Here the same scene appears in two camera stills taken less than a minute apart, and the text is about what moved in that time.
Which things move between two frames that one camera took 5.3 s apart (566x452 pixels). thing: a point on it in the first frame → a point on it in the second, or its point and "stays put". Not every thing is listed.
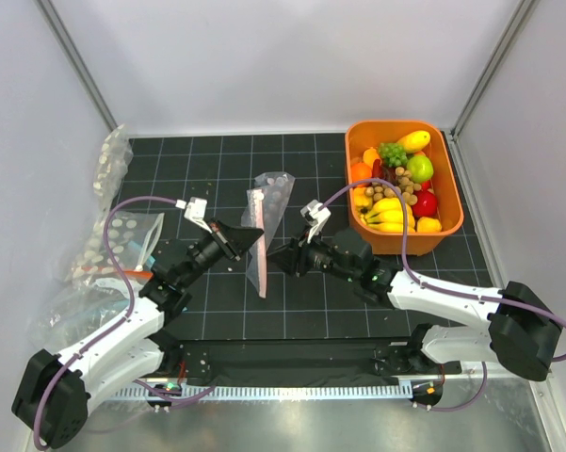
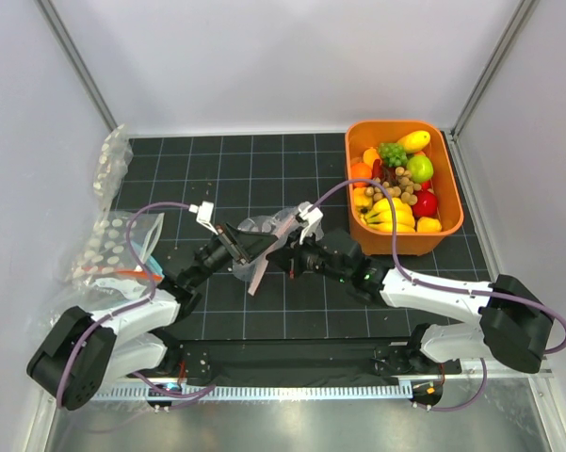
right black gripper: (289, 257) stays put
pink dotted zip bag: (264, 206) → (277, 225)
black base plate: (305, 360) stays put
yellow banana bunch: (387, 215) stays put
